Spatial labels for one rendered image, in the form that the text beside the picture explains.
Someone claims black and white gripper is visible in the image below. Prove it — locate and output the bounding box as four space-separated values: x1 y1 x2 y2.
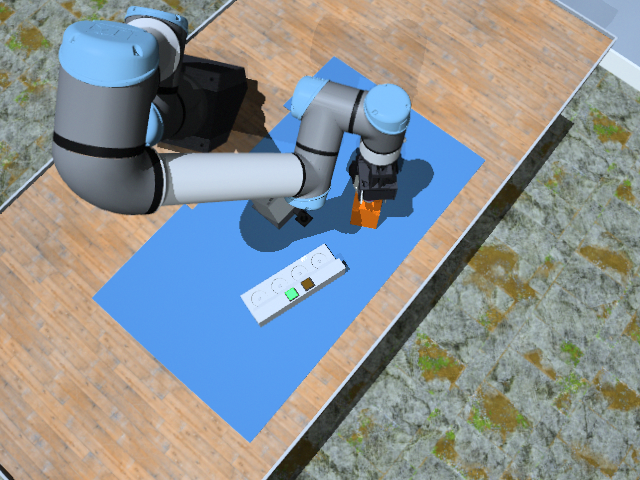
349 152 398 204

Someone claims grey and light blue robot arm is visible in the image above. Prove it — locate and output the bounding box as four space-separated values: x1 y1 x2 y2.
52 6 411 215

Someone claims blue flat mat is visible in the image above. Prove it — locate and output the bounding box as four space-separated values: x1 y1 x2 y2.
92 109 485 443

